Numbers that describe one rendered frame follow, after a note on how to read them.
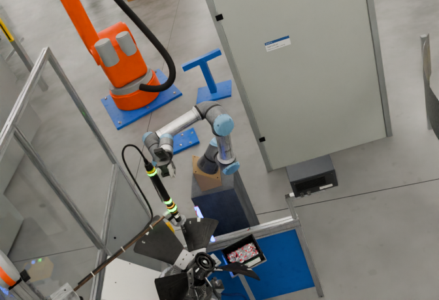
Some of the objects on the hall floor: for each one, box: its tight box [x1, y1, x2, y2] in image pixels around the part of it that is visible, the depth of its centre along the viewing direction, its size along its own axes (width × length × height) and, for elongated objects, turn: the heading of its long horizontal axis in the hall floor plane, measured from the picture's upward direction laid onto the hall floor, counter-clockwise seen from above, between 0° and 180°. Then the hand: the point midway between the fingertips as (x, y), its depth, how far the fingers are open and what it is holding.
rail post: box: [295, 227, 325, 298], centre depth 324 cm, size 4×4×78 cm
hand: (163, 177), depth 237 cm, fingers open, 7 cm apart
